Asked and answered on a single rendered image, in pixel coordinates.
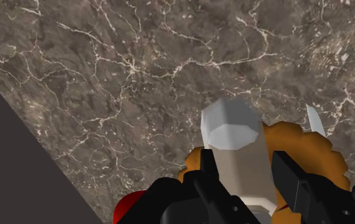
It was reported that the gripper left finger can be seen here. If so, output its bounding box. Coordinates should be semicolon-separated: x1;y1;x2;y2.
116;148;260;224

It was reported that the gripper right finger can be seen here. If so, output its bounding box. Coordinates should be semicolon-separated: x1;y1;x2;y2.
272;151;355;224

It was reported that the orange scalloped plate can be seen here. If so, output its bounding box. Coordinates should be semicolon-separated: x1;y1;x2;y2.
177;120;351;224

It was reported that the silver knife blade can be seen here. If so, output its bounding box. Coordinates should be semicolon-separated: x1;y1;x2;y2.
305;104;327;137

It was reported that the red round object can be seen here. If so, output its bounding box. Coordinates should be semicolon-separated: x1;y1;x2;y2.
113;190;148;224

